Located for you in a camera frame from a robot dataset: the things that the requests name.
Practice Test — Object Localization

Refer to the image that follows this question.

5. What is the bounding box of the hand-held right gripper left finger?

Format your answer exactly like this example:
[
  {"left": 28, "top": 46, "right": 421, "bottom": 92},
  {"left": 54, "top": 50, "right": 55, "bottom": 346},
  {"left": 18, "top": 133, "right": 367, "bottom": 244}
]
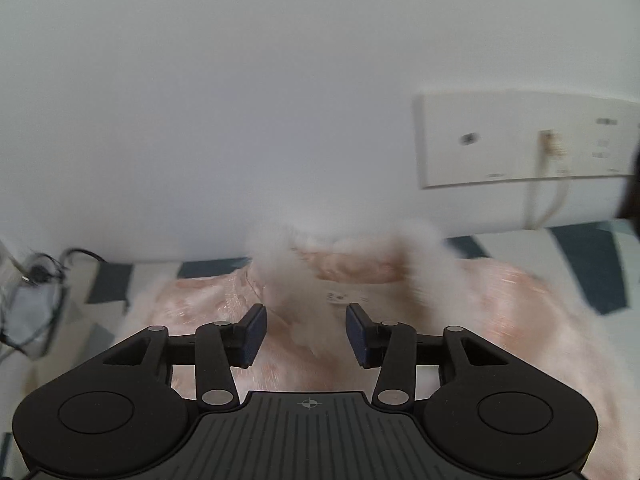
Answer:
[{"left": 102, "top": 303, "right": 269, "bottom": 409}]

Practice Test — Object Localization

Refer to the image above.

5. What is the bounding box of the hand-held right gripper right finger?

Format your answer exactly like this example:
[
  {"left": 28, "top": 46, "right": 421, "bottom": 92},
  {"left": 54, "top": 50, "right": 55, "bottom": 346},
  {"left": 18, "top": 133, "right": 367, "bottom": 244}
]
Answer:
[{"left": 345, "top": 302, "right": 512, "bottom": 407}]

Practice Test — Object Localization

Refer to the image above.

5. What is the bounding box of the pink satin fur-trimmed garment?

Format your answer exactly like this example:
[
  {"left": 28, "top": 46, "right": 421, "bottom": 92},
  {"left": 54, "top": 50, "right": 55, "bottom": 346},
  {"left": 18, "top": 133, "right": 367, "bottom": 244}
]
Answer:
[{"left": 122, "top": 217, "right": 640, "bottom": 480}]

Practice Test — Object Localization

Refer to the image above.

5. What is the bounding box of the blue and white patterned bedsheet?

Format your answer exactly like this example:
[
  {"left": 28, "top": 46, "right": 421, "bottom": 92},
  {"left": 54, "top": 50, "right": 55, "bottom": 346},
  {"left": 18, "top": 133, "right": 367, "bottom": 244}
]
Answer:
[{"left": 0, "top": 220, "right": 640, "bottom": 441}]

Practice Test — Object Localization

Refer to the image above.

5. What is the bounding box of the dark blurred object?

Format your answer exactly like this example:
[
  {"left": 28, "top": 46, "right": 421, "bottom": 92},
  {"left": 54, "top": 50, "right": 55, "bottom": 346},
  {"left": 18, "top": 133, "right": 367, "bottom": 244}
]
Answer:
[{"left": 616, "top": 130, "right": 640, "bottom": 241}]

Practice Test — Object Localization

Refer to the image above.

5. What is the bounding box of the black tangled cable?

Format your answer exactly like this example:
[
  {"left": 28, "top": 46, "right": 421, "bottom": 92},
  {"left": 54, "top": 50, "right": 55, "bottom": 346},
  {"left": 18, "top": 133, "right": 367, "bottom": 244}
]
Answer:
[{"left": 0, "top": 247, "right": 107, "bottom": 357}]

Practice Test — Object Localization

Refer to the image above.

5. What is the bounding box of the white plugged-in cable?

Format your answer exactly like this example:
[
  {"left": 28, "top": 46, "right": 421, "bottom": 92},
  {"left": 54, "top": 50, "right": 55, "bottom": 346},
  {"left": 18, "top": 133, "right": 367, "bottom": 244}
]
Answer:
[{"left": 522, "top": 129, "right": 574, "bottom": 231}]

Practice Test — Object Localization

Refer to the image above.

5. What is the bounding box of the white wall socket panel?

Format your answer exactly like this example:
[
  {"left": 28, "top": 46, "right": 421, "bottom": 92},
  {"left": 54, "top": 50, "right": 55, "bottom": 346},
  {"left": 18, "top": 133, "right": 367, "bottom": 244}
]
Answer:
[{"left": 412, "top": 88, "right": 640, "bottom": 190}]

